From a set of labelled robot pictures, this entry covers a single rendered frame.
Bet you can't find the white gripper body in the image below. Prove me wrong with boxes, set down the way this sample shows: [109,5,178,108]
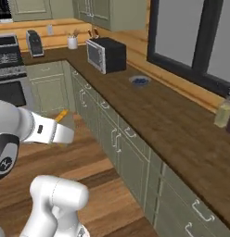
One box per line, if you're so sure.
[51,121,75,145]

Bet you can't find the blue plate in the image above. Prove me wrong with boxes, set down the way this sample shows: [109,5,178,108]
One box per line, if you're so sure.
[128,75,151,87]

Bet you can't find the black and grey toaster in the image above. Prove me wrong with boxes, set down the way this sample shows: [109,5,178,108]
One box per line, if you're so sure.
[25,29,45,59]

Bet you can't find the green cupboard door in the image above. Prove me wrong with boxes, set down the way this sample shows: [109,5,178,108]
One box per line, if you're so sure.
[117,134,151,211]
[71,79,84,116]
[29,74,71,116]
[82,92,100,141]
[98,108,119,168]

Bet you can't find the green drawer front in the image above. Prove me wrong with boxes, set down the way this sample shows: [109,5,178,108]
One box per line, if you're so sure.
[118,116,151,159]
[97,94,120,125]
[154,162,230,237]
[83,80,100,102]
[25,61,65,81]
[70,68,86,90]

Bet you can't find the steel stove with oven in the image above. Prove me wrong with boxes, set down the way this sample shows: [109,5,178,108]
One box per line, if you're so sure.
[0,33,33,109]

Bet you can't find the black and white microwave oven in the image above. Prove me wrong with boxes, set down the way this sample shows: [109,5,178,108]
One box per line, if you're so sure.
[85,36,128,75]

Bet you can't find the white pot with tools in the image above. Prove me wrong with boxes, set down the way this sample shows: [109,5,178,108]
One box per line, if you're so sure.
[67,29,81,51]

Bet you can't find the narrow green cupboard panel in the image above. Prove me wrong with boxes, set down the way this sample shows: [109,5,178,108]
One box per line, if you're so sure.
[144,150,165,227]

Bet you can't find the black and white extractor hood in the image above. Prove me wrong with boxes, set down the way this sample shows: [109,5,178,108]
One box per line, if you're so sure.
[0,0,13,24]

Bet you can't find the pale yellow bottle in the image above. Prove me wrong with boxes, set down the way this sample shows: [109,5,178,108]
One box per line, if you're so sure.
[213,87,230,130]

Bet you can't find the black framed window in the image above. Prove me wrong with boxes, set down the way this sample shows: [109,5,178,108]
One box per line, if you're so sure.
[147,0,230,99]

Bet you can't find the white wall socket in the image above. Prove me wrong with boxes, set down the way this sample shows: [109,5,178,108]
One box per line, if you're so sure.
[45,24,55,37]

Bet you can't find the knife block with brown handles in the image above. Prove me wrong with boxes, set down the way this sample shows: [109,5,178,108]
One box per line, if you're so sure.
[87,26,101,41]

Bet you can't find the green wall cupboards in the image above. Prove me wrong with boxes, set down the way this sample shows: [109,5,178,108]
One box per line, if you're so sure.
[7,0,75,23]
[71,0,149,32]

